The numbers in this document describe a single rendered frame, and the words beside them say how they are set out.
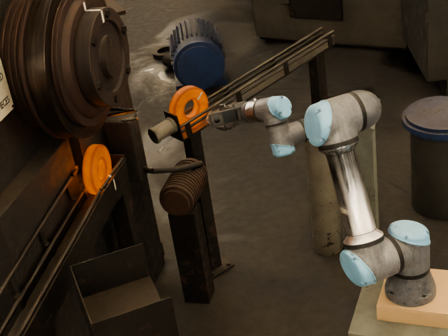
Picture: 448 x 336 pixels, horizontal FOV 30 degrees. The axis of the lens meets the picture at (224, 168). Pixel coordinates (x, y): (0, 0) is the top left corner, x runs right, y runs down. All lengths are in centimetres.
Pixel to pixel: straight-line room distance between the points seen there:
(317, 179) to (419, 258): 79
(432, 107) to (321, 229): 67
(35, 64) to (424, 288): 127
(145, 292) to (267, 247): 120
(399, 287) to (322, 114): 58
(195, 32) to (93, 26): 245
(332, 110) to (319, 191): 90
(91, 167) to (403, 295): 100
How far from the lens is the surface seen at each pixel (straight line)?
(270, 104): 265
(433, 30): 428
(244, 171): 393
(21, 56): 228
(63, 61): 229
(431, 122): 332
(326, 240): 328
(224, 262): 334
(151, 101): 477
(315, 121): 230
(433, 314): 251
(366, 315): 258
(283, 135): 266
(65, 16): 232
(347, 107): 231
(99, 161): 264
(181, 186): 286
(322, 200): 317
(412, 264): 245
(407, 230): 244
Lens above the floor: 199
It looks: 30 degrees down
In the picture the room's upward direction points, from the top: 8 degrees counter-clockwise
